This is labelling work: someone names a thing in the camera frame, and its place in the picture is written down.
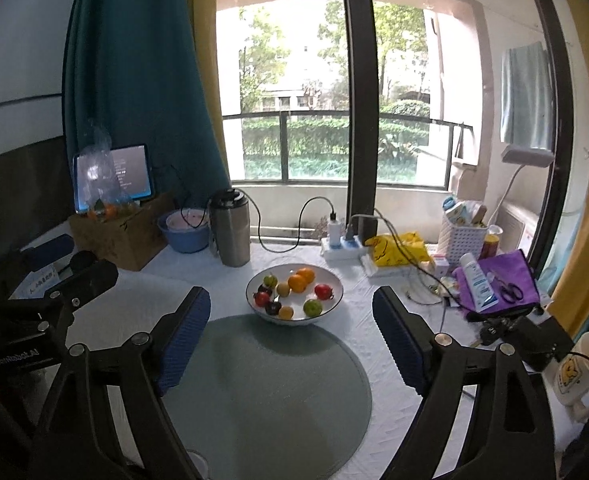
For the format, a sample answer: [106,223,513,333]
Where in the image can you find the keys with black fob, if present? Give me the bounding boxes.
[475,317,513,348]

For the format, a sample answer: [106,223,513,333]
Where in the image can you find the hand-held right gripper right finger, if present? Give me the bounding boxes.
[372,285,558,480]

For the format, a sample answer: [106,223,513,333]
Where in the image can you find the tablet with lit screen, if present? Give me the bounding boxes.
[72,144,156,213]

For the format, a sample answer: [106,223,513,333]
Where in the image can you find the light blue hanging towel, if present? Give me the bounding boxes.
[499,42,555,151]

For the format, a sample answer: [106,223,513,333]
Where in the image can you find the purple pouch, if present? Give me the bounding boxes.
[451,249,543,322]

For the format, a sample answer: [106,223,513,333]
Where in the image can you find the yellow snack can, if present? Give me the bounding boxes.
[482,225,504,260]

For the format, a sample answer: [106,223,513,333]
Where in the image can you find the white lotion tube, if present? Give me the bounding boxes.
[459,252,499,313]

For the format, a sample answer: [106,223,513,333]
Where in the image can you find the brown cardboard box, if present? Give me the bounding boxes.
[69,192,175,272]

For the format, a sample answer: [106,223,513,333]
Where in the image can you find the white tissue pack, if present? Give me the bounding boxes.
[359,252,438,278]

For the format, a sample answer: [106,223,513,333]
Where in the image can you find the round grey-green placemat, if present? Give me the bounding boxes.
[162,314,373,480]

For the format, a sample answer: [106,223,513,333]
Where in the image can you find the white plastic basket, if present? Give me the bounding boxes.
[437,210,489,261]

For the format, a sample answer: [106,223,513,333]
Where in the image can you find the dark balcony railing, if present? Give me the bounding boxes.
[222,107,475,183]

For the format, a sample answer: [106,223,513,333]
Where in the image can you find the black scissors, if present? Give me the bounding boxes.
[487,272,525,306]

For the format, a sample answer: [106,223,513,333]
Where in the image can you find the teal curtain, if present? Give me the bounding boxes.
[63,0,232,201]

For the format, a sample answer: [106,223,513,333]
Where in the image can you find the white mug with yellow print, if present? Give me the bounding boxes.
[553,331,589,423]

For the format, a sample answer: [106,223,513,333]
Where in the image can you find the white power strip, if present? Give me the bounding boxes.
[321,235,375,261]

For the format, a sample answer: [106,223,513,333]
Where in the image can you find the white textured tablecloth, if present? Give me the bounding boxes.
[19,237,589,480]

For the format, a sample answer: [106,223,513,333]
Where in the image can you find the white bowl with dark rim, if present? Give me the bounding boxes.
[246,263,345,328]

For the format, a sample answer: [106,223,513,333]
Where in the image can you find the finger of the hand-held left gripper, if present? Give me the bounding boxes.
[20,234,75,272]
[0,259,120,343]

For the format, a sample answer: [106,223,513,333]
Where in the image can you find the black round object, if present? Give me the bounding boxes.
[69,251,98,272]

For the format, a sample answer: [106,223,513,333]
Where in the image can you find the yellow plastic bag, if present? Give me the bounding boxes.
[365,231,433,268]

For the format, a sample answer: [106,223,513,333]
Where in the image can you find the black box device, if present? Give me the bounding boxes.
[512,316,573,373]

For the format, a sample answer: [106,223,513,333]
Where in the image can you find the thick black cable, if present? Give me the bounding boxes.
[349,208,463,311]

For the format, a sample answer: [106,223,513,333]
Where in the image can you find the white paper card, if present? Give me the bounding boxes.
[24,267,60,298]

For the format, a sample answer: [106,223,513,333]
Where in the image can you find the blue plastic bowl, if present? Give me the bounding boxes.
[157,208,211,254]

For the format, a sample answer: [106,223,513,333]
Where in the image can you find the black window frame post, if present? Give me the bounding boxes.
[339,0,381,233]

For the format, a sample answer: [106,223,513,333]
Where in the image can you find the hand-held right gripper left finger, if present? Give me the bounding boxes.
[24,285,212,480]

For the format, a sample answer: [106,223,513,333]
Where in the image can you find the white desk lamp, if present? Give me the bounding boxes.
[489,144,555,231]

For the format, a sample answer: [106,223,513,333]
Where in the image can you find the thin black charging cable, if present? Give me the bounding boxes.
[234,187,336,253]

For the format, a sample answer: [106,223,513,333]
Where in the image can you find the small printed carton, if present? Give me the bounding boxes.
[442,197,470,225]

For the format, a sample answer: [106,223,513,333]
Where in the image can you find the clear plastic bag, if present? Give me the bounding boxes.
[77,120,140,221]

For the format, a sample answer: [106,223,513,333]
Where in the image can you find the stainless steel tumbler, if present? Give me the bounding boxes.
[208,187,252,267]

